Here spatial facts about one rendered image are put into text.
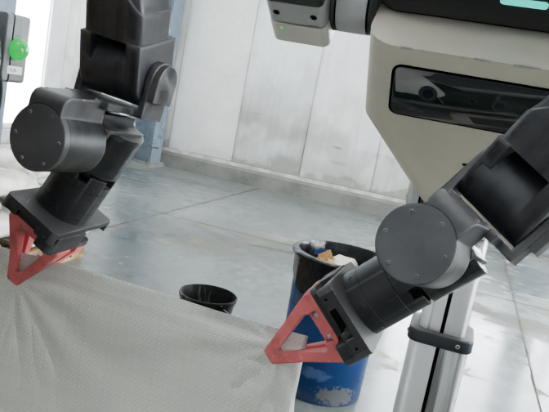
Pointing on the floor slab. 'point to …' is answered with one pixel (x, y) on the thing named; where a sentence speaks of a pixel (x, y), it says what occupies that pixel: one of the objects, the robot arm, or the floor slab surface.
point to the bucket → (209, 296)
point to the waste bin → (303, 280)
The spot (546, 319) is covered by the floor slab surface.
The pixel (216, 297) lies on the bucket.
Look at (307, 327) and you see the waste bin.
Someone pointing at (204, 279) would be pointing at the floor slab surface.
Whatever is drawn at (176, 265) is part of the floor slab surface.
